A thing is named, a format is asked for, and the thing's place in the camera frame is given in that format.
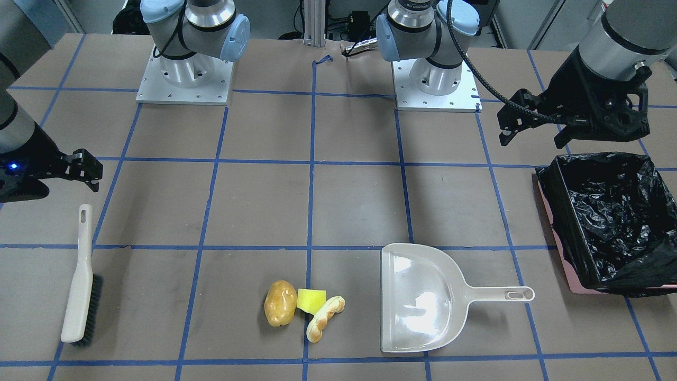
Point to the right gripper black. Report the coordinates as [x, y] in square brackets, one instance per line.
[43, 160]

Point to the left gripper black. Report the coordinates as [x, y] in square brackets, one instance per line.
[572, 87]

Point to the beige hand brush black bristles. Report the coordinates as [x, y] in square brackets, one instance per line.
[85, 291]

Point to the beige plastic dustpan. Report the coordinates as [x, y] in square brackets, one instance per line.
[425, 298]

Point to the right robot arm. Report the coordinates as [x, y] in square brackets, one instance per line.
[180, 29]

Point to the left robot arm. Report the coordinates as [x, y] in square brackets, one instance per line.
[615, 44]

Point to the pink bin black liner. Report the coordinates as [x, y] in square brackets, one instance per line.
[613, 220]

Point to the potato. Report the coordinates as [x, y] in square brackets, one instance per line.
[280, 303]

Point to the yellow sponge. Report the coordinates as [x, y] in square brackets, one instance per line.
[311, 300]

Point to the peanut-shaped bread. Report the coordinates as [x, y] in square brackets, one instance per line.
[317, 325]

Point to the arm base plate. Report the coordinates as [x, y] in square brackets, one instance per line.
[440, 83]
[197, 80]

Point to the aluminium frame post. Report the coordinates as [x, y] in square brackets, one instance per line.
[314, 23]

